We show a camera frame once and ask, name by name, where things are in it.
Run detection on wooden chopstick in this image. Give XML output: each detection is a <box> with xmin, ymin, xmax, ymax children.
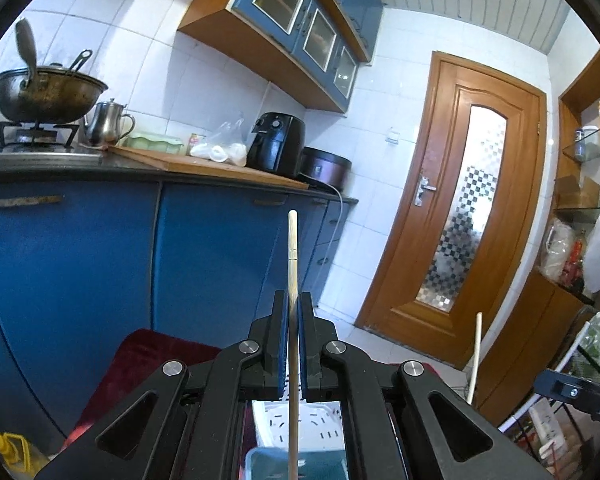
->
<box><xmin>287</xmin><ymin>210</ymin><xmax>300</xmax><ymax>480</ymax></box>
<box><xmin>466</xmin><ymin>311</ymin><xmax>483</xmax><ymax>405</ymax></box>

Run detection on light blue utensil holder box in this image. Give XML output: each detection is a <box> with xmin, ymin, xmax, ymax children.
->
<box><xmin>243</xmin><ymin>398</ymin><xmax>351</xmax><ymax>480</ymax></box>

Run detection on red floral plush table cover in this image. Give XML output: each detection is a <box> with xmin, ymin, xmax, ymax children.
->
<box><xmin>61</xmin><ymin>328</ymin><xmax>221</xmax><ymax>451</ymax></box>

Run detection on wooden shelf unit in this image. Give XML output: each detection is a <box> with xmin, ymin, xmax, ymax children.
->
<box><xmin>477</xmin><ymin>51</ymin><xmax>600</xmax><ymax>425</ymax></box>

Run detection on white power strip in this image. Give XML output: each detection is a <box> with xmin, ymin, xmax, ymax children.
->
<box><xmin>529</xmin><ymin>398</ymin><xmax>567</xmax><ymax>460</ymax></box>

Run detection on yellow bottle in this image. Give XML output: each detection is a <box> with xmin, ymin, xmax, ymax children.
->
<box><xmin>0</xmin><ymin>432</ymin><xmax>50</xmax><ymax>479</ymax></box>

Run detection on blue base cabinets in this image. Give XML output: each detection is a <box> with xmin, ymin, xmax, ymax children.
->
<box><xmin>0</xmin><ymin>154</ymin><xmax>352</xmax><ymax>454</ymax></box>

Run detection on brown wooden door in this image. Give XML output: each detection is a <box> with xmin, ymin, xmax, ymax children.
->
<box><xmin>356</xmin><ymin>52</ymin><xmax>546</xmax><ymax>368</ymax></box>

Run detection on wooden cutting board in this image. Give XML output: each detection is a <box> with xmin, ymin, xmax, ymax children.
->
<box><xmin>108</xmin><ymin>146</ymin><xmax>309</xmax><ymax>190</ymax></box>

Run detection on dark rice cooker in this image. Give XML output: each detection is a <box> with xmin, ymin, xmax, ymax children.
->
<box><xmin>298</xmin><ymin>146</ymin><xmax>352</xmax><ymax>192</ymax></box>

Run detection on bag of white buns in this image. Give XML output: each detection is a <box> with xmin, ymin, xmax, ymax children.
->
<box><xmin>188</xmin><ymin>118</ymin><xmax>248</xmax><ymax>167</ymax></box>

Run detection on black air fryer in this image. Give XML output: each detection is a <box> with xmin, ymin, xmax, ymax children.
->
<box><xmin>247</xmin><ymin>112</ymin><xmax>306</xmax><ymax>178</ymax></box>

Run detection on steel kettle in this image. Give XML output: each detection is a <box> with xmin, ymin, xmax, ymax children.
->
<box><xmin>82</xmin><ymin>99</ymin><xmax>135</xmax><ymax>146</ymax></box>

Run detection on large black wok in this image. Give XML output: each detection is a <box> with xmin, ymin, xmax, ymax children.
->
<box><xmin>0</xmin><ymin>17</ymin><xmax>109</xmax><ymax>125</ymax></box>

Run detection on silver door handle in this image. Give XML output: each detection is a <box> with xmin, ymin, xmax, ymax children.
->
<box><xmin>414</xmin><ymin>176</ymin><xmax>437</xmax><ymax>207</ymax></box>

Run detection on white power cord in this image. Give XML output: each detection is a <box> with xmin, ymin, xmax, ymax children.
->
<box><xmin>299</xmin><ymin>173</ymin><xmax>345</xmax><ymax>261</ymax></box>

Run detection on blue glass wall cabinet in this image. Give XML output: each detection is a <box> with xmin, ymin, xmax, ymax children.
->
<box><xmin>178</xmin><ymin>0</ymin><xmax>384</xmax><ymax>113</ymax></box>

